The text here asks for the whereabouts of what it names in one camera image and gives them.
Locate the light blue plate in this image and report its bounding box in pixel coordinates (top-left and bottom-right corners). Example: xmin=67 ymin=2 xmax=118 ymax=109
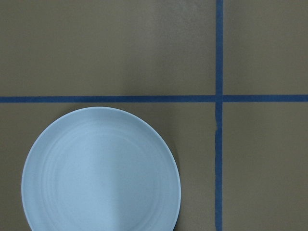
xmin=21 ymin=107 xmax=181 ymax=231

